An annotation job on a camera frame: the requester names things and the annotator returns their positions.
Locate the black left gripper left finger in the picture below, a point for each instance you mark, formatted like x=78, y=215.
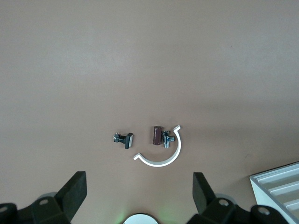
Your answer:
x=73, y=193

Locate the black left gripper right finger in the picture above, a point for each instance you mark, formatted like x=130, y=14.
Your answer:
x=203, y=193

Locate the white drawer cabinet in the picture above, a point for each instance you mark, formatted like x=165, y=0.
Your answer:
x=259, y=193

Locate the black square push button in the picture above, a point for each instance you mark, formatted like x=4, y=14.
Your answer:
x=128, y=140

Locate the plain white drawer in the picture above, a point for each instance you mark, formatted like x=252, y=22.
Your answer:
x=278, y=176
x=293, y=206

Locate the white curved plastic clamp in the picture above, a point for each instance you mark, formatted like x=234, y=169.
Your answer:
x=158, y=163

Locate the brown cylinder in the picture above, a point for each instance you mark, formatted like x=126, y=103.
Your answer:
x=157, y=135

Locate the brown table cover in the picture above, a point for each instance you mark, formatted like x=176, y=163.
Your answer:
x=149, y=70

